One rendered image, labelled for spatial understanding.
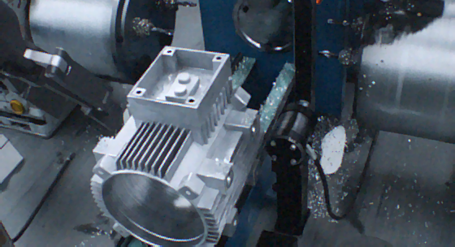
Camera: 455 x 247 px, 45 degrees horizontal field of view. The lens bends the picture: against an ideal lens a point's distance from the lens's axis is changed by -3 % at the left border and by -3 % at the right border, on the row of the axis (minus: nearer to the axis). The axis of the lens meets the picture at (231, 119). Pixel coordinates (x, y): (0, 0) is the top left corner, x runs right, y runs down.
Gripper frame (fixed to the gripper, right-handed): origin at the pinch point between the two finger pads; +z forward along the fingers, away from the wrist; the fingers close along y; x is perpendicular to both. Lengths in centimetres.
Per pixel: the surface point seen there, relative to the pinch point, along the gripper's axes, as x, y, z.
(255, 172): -2.1, -15.5, 26.3
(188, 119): -3.8, -9.4, 10.7
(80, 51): -17.1, 22.9, 27.5
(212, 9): -36, 6, 41
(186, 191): 5.1, -12.1, 10.7
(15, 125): -4, 47, 47
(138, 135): -0.4, -3.3, 10.6
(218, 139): -3.7, -11.9, 16.9
